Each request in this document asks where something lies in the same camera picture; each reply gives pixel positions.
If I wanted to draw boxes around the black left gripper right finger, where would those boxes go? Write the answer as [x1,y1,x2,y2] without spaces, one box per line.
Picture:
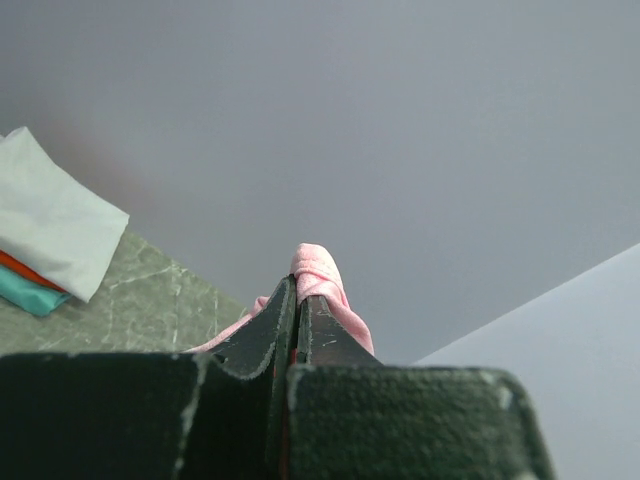
[297,296,383,367]

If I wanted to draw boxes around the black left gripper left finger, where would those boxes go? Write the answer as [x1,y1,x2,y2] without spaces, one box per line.
[209,275,298,381]

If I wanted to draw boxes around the pink t shirt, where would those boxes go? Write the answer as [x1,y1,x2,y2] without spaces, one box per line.
[185,243,381,365]

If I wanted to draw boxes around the teal folded t shirt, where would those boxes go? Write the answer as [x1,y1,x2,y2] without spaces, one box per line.
[1,266,71,317]

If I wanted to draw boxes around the white folded t shirt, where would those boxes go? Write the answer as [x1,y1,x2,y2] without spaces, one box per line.
[1,127,129,303]

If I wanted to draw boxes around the orange folded t shirt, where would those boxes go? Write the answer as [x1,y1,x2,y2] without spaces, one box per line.
[0,251,66,293]

